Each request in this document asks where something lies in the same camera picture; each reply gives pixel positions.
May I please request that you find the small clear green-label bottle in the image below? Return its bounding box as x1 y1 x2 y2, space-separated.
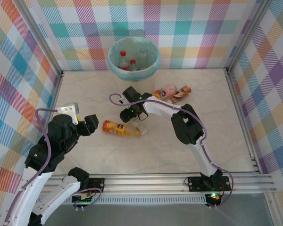
131 117 148 136

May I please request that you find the orange juice bottle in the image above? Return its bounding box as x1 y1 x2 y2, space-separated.
102 120 141 137

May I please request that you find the pink label drink bottle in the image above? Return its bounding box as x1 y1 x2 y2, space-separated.
153 84 178 101

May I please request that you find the brown label drink bottle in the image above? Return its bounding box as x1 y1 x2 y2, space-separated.
169 85 192 104

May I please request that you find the clear unlabelled plastic bottle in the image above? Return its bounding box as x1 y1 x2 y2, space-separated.
138 48 149 68

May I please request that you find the left controller circuit board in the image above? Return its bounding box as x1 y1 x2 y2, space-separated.
72 194 95 208

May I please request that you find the controller circuit board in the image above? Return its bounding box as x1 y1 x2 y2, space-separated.
72 194 95 208
205 193 222 207

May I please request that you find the right controller circuit board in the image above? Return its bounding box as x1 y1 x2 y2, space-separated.
205 193 222 207

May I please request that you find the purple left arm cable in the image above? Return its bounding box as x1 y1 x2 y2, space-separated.
3 108 102 223

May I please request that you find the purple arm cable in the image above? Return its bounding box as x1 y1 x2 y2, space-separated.
109 93 234 209
3 108 102 223

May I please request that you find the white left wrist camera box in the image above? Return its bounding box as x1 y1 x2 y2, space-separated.
58 102 80 124

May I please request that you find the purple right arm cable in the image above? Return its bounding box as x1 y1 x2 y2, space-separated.
109 93 234 209

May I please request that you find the aluminium table side rail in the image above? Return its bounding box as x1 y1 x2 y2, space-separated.
225 67 262 174
43 70 65 142

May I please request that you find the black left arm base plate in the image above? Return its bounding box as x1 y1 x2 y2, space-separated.
88 178 106 193

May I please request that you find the aluminium mounting rail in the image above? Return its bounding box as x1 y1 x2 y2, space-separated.
37 173 278 196

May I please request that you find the slotted grey cable duct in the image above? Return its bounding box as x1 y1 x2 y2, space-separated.
37 196 207 205

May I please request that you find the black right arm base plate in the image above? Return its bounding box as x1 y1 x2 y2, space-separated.
187 176 232 192

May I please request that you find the aluminium frame post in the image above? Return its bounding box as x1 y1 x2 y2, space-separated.
18 0 64 80
226 0 273 74

